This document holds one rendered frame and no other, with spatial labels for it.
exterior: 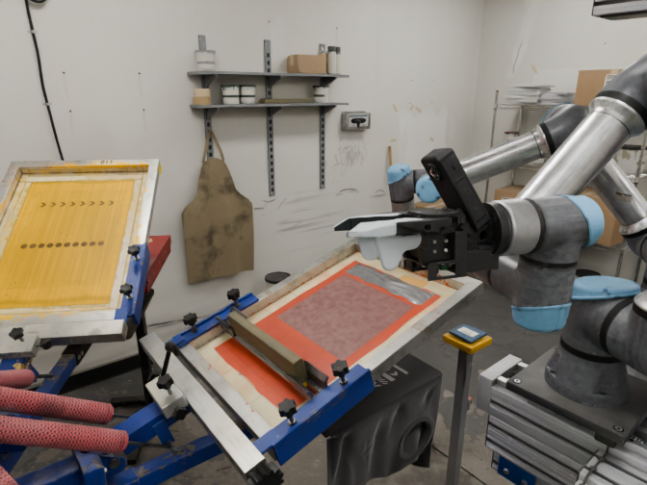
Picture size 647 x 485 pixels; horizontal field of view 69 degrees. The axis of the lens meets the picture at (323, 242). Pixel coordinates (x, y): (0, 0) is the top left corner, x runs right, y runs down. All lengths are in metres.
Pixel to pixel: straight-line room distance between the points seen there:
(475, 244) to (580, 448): 0.61
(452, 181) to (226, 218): 2.89
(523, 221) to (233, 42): 2.97
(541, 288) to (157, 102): 2.80
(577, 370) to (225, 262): 2.79
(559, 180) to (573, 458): 0.58
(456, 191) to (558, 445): 0.69
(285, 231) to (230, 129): 0.92
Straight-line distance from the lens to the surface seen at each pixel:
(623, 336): 0.97
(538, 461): 1.20
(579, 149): 0.88
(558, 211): 0.69
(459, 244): 0.60
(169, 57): 3.26
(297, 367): 1.24
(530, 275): 0.72
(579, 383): 1.07
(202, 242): 3.37
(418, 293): 1.54
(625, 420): 1.07
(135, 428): 1.30
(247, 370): 1.43
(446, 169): 0.59
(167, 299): 3.48
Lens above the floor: 1.83
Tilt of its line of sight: 18 degrees down
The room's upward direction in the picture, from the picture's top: straight up
